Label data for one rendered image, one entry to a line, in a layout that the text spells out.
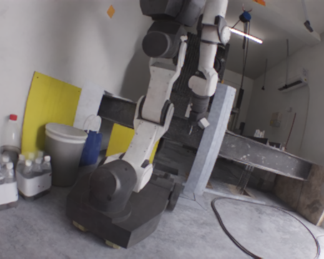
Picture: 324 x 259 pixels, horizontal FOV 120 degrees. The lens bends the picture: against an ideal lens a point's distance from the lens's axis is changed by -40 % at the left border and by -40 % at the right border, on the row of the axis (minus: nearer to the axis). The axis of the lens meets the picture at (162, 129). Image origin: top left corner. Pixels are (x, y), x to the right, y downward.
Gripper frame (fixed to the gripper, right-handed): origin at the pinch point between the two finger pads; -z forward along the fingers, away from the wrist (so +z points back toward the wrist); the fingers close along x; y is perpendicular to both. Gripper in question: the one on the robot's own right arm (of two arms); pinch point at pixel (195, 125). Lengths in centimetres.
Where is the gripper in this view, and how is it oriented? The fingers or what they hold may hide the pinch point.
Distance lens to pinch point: 85.2
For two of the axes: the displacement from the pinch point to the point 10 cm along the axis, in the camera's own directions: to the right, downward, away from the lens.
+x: 7.4, -3.9, 5.5
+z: 0.4, -7.8, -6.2
